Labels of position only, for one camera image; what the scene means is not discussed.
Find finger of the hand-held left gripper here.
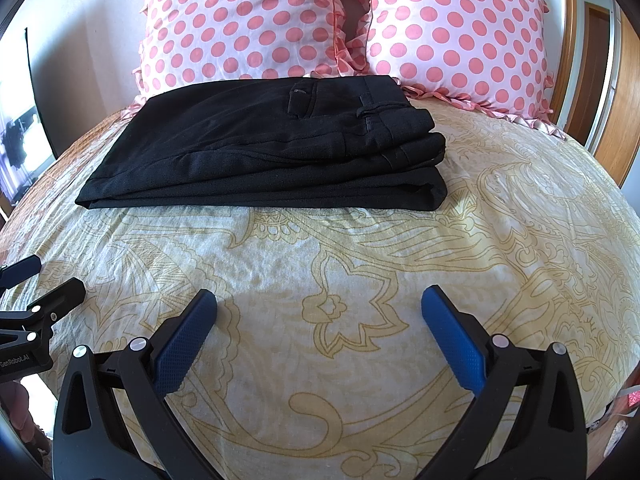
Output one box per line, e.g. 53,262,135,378
0,255,44,291
0,278,87,345

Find black pants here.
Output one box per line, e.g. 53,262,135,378
75,75,448,212

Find cream patterned bedspread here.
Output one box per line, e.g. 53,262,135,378
0,79,640,480

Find wooden door frame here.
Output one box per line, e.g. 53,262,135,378
582,2,640,188
550,0,583,133

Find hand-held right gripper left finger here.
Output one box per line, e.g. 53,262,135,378
52,288,221,480

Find person's left hand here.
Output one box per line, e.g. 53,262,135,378
0,381,53,461

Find pink polka dot pillow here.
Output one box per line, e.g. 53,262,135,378
366,0,557,128
132,0,373,106

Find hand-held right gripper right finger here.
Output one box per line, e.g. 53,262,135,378
421,285,589,480

